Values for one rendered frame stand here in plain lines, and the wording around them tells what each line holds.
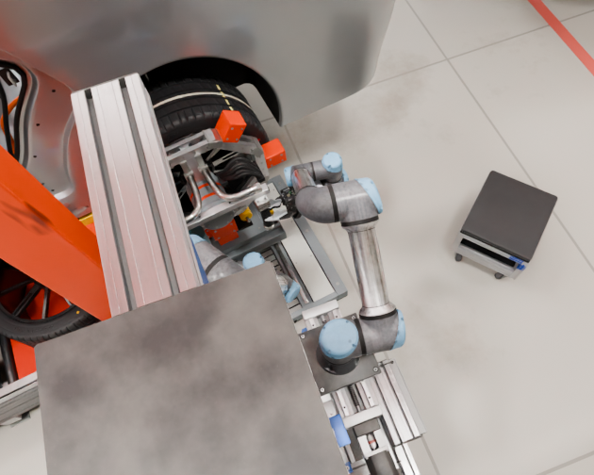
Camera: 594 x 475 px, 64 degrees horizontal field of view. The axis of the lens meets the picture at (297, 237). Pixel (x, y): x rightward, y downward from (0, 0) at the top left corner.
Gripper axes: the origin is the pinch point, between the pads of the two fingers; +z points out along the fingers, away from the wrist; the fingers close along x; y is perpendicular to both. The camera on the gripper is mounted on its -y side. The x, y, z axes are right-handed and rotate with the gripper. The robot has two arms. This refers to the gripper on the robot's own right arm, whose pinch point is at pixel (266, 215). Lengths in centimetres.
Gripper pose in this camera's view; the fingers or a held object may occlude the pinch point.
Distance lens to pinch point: 188.8
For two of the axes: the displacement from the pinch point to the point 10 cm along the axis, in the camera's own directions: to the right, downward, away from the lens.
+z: -8.9, 4.3, -1.3
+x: 4.4, 7.9, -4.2
